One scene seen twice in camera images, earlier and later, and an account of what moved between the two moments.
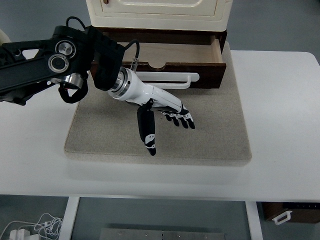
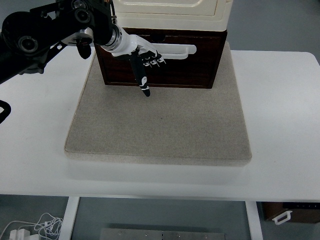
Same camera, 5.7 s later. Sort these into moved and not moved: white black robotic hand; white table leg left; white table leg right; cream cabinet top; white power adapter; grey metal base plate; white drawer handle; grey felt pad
Moved: white drawer handle; white black robotic hand
Not moved: grey metal base plate; white power adapter; grey felt pad; white table leg right; white table leg left; cream cabinet top
